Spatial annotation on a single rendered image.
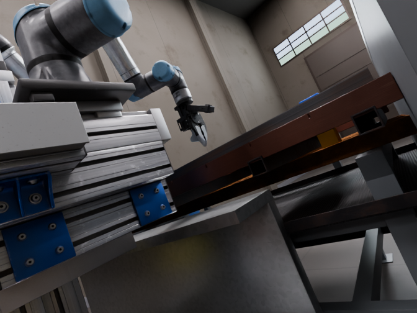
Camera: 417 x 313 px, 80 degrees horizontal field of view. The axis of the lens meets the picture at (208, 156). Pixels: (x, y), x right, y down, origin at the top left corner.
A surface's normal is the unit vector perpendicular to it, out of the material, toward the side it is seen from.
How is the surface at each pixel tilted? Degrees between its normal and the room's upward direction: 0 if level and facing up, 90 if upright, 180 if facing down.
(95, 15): 135
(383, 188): 90
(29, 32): 90
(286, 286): 90
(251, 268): 90
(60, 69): 73
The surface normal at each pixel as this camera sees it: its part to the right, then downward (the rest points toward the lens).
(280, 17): -0.66, 0.18
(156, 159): 0.65, -0.36
